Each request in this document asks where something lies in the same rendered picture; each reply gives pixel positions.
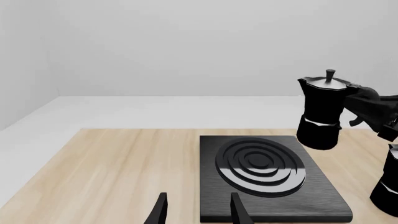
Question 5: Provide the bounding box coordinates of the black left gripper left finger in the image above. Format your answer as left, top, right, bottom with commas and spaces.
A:
143, 192, 169, 224

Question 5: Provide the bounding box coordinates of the flat black stove plate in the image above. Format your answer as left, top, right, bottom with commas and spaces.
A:
198, 134, 353, 224

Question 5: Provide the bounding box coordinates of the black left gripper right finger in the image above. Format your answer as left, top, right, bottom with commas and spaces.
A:
230, 192, 254, 224

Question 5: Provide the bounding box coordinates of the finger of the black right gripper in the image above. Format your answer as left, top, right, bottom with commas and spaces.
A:
343, 93, 398, 134

